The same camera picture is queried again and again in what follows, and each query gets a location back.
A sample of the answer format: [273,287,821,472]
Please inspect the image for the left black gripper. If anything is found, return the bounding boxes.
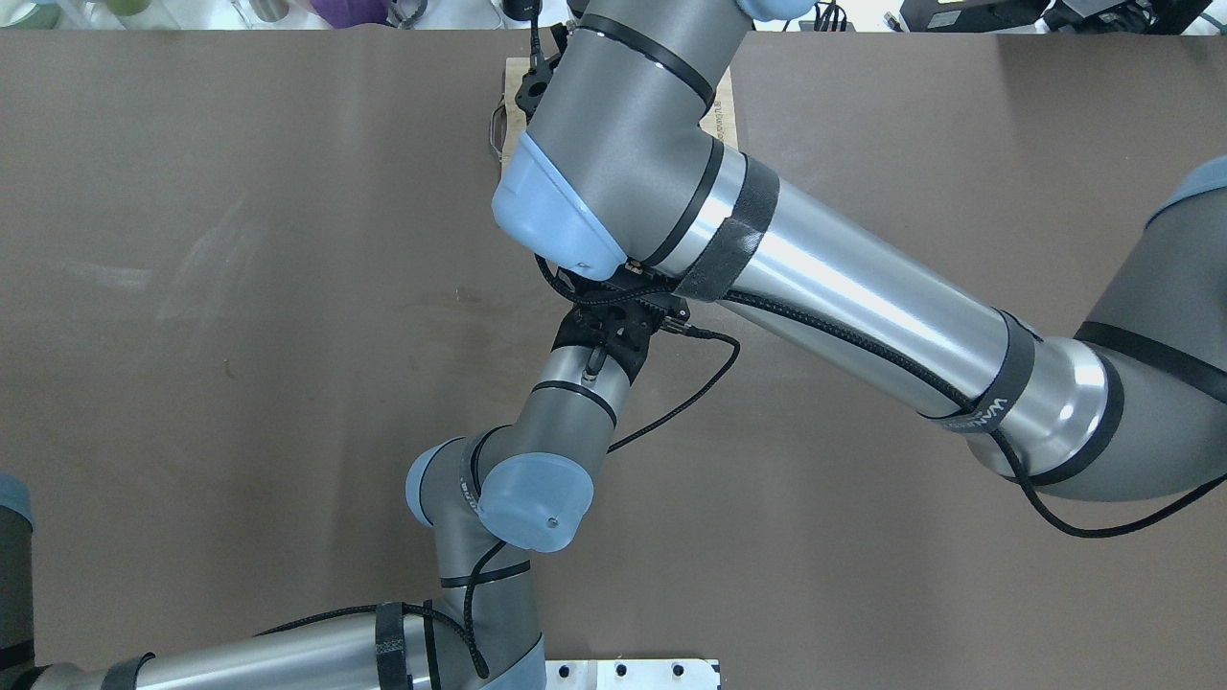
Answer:
[552,304,666,384]

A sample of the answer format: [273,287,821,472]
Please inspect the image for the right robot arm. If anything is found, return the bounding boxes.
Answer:
[494,1,1225,501]

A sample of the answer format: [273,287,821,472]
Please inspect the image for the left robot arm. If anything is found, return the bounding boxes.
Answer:
[2,303,611,689]

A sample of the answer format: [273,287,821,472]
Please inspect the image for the wooden cutting board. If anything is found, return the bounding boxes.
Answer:
[488,56,740,173]

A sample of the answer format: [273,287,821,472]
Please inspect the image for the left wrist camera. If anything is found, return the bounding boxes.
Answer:
[544,266,692,323]

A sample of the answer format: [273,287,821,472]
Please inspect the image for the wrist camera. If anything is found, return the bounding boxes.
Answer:
[517,23,569,122]
[544,266,692,323]

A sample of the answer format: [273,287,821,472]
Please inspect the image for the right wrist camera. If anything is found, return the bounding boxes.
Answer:
[517,23,569,122]

